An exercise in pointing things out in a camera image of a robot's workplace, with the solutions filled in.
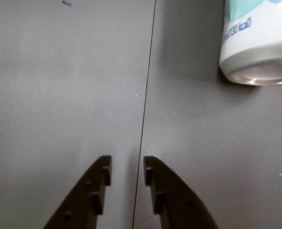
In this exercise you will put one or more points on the white blue print drink can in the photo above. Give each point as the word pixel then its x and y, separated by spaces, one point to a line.
pixel 255 45

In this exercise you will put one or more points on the dark grey mat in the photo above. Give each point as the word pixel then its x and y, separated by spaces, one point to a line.
pixel 59 95
pixel 202 131

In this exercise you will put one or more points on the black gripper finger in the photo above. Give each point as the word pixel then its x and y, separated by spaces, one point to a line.
pixel 176 205
pixel 83 200

